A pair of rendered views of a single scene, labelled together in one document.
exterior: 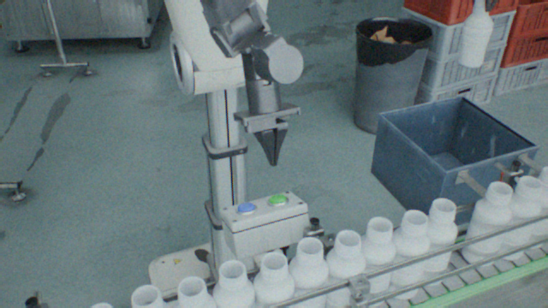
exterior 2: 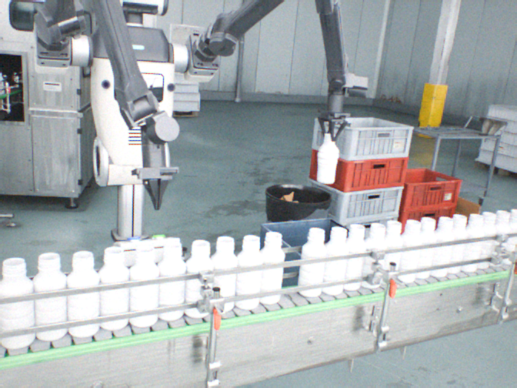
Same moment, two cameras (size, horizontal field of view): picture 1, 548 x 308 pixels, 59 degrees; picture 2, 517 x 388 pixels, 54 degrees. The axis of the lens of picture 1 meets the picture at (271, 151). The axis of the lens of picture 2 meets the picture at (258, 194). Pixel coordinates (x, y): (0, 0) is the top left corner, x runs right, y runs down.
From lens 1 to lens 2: 0.51 m
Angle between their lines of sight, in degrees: 19
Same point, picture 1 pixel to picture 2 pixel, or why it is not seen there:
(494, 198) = (311, 236)
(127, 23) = (58, 183)
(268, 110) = (155, 165)
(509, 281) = (331, 309)
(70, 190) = not seen: outside the picture
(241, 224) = (127, 245)
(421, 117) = (297, 232)
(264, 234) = not seen: hidden behind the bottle
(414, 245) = (250, 258)
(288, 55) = (168, 122)
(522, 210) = (334, 249)
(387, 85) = not seen: hidden behind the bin
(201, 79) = (114, 171)
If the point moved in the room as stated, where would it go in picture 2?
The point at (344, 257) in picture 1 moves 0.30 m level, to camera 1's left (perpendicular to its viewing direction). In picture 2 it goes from (197, 255) to (48, 247)
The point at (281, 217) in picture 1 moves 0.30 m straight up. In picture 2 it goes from (158, 245) to (163, 115)
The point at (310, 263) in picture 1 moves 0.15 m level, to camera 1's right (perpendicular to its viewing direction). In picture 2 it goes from (171, 255) to (244, 259)
